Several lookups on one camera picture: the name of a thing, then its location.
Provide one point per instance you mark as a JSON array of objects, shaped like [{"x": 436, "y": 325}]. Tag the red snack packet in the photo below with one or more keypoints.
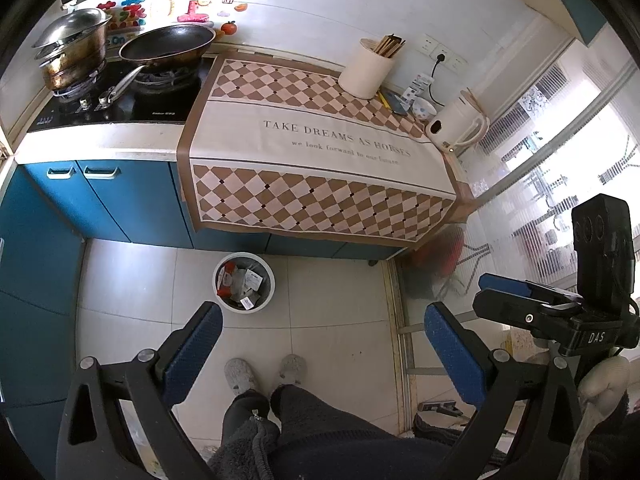
[{"x": 227, "y": 280}]

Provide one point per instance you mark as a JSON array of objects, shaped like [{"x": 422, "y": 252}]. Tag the white labelled packet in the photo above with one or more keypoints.
[{"x": 250, "y": 280}]

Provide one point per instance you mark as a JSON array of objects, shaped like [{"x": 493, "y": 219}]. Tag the person's right hand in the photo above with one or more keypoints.
[{"x": 607, "y": 380}]

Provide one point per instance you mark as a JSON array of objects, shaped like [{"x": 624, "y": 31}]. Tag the stove knob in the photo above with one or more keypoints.
[
  {"x": 82, "y": 105},
  {"x": 105, "y": 97}
]

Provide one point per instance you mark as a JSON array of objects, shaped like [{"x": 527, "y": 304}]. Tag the white electric kettle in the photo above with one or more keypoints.
[{"x": 455, "y": 122}]

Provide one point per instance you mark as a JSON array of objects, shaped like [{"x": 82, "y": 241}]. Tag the blue base cabinet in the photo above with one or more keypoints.
[{"x": 140, "y": 210}]

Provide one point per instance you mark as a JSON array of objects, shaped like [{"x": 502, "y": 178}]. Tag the metal door threshold track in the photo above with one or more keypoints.
[{"x": 400, "y": 340}]

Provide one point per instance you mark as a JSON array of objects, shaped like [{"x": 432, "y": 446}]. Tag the brown white checkered cloth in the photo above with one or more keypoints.
[{"x": 300, "y": 110}]

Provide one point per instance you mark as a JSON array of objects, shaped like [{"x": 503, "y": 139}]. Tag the small white printed box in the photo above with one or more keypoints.
[{"x": 415, "y": 87}]

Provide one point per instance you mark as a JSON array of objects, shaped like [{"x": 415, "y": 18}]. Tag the small white packet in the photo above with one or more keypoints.
[{"x": 247, "y": 301}]

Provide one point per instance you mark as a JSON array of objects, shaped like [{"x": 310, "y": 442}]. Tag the frosted glass sliding door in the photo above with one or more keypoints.
[{"x": 550, "y": 125}]

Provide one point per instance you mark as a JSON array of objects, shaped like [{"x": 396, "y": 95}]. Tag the grey fleece jacket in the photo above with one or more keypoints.
[{"x": 245, "y": 450}]

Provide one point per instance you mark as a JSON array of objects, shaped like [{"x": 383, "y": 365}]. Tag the black glass gas stove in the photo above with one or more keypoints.
[{"x": 150, "y": 105}]

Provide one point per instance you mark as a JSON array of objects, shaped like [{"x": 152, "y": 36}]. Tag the blurred red object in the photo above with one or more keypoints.
[{"x": 445, "y": 252}]

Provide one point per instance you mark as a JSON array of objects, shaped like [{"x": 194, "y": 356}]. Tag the black frying pan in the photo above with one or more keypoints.
[{"x": 165, "y": 42}]

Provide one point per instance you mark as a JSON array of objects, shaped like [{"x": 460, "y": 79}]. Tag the person's leg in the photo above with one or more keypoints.
[
  {"x": 245, "y": 410},
  {"x": 340, "y": 435}
]

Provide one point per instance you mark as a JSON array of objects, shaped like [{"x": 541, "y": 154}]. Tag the person's left leg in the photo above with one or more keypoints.
[{"x": 245, "y": 410}]

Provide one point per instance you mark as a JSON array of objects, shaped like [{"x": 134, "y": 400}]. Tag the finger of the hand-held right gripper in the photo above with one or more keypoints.
[
  {"x": 505, "y": 307},
  {"x": 505, "y": 284}
]

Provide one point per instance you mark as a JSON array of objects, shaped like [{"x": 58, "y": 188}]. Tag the white wall socket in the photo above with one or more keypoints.
[{"x": 457, "y": 63}]

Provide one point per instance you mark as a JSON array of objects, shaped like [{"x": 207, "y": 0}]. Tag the person's right leg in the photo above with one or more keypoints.
[{"x": 340, "y": 435}]

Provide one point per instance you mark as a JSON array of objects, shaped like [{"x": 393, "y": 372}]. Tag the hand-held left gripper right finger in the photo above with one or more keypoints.
[{"x": 452, "y": 352}]

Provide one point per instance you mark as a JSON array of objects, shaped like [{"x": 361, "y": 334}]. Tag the tarnished steel pot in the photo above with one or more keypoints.
[{"x": 70, "y": 67}]

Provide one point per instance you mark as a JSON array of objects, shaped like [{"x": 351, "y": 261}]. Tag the white round trash bin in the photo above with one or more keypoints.
[{"x": 245, "y": 311}]

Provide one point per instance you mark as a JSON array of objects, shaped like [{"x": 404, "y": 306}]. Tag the colourful wall stickers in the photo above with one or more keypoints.
[{"x": 192, "y": 7}]

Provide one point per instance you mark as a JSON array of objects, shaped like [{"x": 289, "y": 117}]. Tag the grey fluffy slipper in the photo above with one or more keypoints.
[
  {"x": 292, "y": 367},
  {"x": 240, "y": 375}
]

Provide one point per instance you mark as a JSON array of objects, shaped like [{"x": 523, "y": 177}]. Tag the small patterned bowl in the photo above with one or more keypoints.
[{"x": 423, "y": 109}]

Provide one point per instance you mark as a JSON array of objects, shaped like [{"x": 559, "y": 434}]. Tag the blue tall cabinet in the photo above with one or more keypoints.
[{"x": 35, "y": 285}]

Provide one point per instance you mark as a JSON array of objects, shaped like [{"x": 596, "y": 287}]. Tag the cream chopstick holder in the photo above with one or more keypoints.
[{"x": 365, "y": 70}]

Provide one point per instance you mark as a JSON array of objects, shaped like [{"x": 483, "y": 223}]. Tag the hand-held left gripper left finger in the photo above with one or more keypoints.
[{"x": 192, "y": 355}]

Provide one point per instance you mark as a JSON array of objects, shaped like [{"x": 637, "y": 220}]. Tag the bundle of wooden chopsticks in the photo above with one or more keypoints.
[{"x": 390, "y": 45}]

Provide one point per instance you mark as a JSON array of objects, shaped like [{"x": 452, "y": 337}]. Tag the steel pot lid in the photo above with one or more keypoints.
[{"x": 70, "y": 27}]

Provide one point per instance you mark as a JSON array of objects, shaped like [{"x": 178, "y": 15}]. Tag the person's right forearm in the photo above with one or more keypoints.
[{"x": 620, "y": 440}]

